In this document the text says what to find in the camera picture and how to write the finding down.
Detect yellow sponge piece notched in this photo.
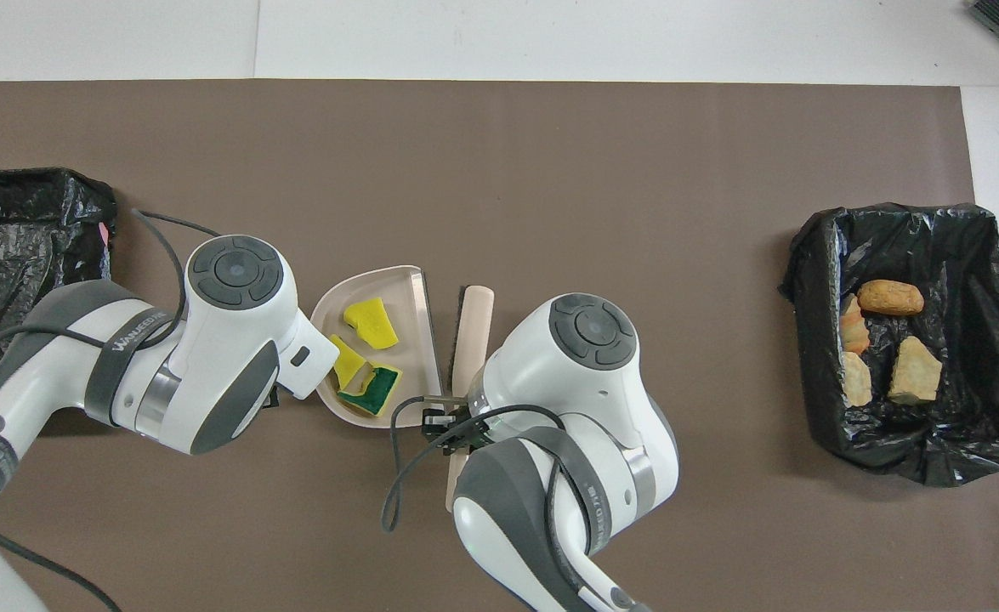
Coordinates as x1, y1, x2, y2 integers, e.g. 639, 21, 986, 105
329, 336, 370, 390

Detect pale bread piece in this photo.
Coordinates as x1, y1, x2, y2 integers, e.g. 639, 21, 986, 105
841, 351, 874, 407

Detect beige plastic dustpan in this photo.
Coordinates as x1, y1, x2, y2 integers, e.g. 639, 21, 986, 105
309, 265, 446, 428

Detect yellow sponge piece large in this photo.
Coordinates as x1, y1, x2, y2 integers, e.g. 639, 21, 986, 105
337, 363, 404, 418

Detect brown table mat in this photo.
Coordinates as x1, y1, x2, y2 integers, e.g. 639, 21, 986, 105
0, 80, 999, 612

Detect orange striped bread piece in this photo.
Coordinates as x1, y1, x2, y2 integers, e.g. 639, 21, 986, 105
839, 293, 872, 354

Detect brown oval bread piece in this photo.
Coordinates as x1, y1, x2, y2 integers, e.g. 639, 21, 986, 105
856, 280, 925, 317

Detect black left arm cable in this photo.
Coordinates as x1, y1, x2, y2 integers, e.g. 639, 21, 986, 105
0, 208, 224, 612

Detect yellow sponge piece blocky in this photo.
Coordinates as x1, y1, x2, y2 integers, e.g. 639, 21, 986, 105
343, 296, 400, 350

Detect pale yellow bread chunk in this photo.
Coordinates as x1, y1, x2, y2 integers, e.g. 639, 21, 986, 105
888, 336, 944, 405

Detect beige hand brush black bristles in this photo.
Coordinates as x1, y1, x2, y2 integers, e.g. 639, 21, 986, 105
444, 285, 496, 514

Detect black bag bin pink spot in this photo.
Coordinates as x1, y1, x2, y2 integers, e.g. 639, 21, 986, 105
0, 167, 119, 407

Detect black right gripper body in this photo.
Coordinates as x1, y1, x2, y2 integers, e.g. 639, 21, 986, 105
420, 406, 493, 457

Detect black bag lined bin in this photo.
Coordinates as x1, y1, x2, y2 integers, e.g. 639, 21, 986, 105
778, 202, 999, 488

